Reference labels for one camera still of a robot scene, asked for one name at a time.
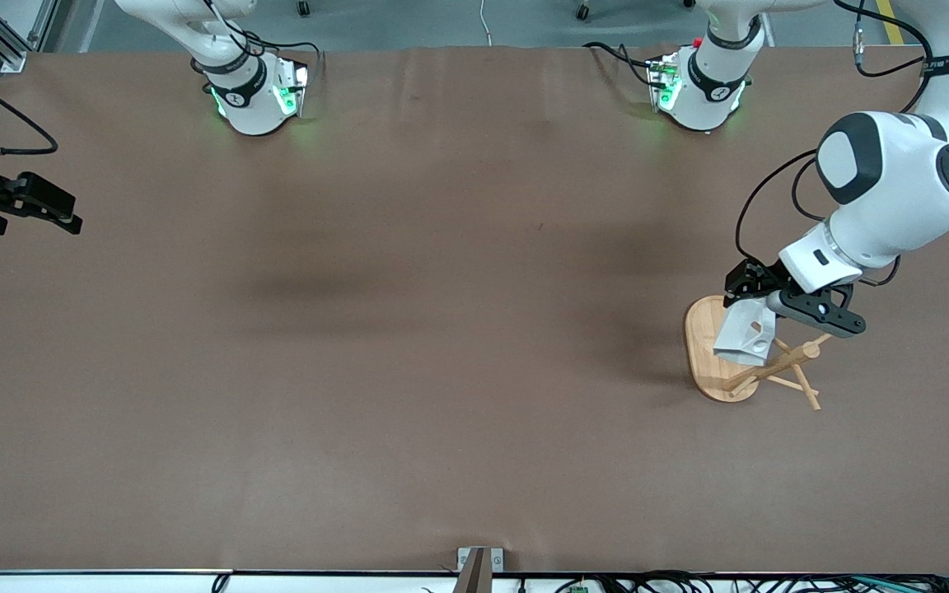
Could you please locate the white faceted cup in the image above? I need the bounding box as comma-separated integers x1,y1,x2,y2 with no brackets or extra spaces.
713,298,777,368

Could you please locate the wooden cup rack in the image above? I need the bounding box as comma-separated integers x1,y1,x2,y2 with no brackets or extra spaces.
683,295,834,412

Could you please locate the brown table cover sheet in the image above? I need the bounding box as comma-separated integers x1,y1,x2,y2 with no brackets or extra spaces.
0,45,949,573

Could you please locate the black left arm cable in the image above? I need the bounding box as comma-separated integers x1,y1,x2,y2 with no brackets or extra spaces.
734,0,937,285

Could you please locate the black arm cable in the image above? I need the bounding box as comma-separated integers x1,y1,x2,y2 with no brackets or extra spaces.
734,0,937,285
0,64,59,157

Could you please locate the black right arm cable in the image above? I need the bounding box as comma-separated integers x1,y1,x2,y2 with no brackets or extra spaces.
0,64,59,157

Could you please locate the silver aluminium frame profile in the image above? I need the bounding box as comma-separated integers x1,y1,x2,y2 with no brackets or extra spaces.
0,0,63,67

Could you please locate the black left base cable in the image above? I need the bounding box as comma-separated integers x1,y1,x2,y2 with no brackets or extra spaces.
583,41,661,90

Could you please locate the black base cable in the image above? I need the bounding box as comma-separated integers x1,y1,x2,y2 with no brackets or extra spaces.
583,41,661,90
240,29,327,87

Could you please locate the black right base cable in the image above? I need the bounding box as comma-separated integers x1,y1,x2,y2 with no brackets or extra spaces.
240,29,327,87

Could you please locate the silver table edge bracket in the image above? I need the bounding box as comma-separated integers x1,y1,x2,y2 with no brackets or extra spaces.
456,547,505,572

